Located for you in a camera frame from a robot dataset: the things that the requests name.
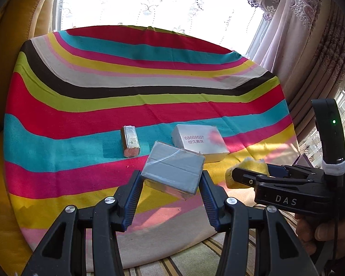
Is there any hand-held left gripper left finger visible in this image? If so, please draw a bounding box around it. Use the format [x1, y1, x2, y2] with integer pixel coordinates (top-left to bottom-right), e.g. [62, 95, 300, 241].
[20, 170, 144, 276]

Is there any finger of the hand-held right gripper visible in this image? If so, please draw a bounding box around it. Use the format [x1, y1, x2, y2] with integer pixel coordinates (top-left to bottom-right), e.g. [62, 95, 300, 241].
[266, 163, 318, 179]
[231, 167, 279, 190]

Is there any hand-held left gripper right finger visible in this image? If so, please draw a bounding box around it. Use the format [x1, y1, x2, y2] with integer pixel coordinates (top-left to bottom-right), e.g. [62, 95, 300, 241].
[200, 170, 319, 276]

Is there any yellow sponge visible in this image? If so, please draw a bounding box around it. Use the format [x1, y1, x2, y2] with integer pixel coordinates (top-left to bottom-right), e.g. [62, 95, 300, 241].
[225, 158, 269, 189]

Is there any purple cardboard box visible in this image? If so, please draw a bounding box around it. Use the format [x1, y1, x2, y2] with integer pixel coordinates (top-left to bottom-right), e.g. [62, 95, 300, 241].
[295, 153, 324, 169]

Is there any silver taped box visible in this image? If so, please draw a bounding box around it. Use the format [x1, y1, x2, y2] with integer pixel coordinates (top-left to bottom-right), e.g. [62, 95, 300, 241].
[140, 141, 205, 201]

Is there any person's right hand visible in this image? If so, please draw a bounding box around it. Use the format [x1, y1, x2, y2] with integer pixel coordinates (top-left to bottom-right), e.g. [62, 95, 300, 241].
[294, 211, 345, 257]

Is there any white glossy box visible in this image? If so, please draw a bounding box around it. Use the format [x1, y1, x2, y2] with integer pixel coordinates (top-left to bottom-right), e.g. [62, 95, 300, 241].
[172, 124, 230, 163]

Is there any small brown silver bar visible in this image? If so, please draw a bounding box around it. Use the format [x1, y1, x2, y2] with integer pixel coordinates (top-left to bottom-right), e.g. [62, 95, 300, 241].
[120, 126, 141, 158]

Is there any rainbow striped cloth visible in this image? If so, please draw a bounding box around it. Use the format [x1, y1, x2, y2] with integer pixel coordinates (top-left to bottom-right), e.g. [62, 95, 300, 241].
[3, 25, 301, 269]

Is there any brown pleated curtain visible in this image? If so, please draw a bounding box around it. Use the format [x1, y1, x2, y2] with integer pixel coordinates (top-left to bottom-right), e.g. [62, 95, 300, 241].
[247, 0, 345, 179]

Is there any yellow leather sofa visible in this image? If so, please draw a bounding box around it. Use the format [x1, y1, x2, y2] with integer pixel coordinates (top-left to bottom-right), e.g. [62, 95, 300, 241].
[0, 0, 61, 276]

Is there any white sheer curtain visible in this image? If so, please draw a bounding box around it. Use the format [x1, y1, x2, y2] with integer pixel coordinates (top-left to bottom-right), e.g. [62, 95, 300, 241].
[53, 0, 265, 56]

